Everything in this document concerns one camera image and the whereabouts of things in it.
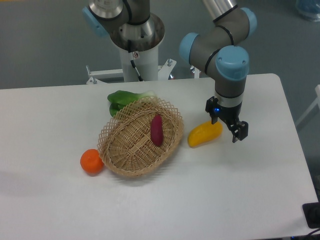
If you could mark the orange tangerine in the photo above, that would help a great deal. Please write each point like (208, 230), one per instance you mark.
(91, 162)

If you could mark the green bok choy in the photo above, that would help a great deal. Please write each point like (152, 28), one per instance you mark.
(119, 99)

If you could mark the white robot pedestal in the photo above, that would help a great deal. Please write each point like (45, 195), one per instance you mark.
(138, 47)

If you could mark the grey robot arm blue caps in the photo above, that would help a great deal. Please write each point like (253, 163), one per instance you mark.
(216, 54)

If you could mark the woven wicker basket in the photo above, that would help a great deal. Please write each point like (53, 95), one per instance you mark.
(125, 145)

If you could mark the black device at table edge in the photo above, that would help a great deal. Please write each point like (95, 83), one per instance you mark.
(312, 214)

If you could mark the blue object top right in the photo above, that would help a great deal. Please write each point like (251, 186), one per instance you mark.
(308, 9)

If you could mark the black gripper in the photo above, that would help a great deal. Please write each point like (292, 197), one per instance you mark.
(230, 116)

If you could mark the purple sweet potato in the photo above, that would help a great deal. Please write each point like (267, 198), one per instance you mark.
(156, 130)

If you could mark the yellow mango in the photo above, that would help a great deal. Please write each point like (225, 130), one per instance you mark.
(204, 133)

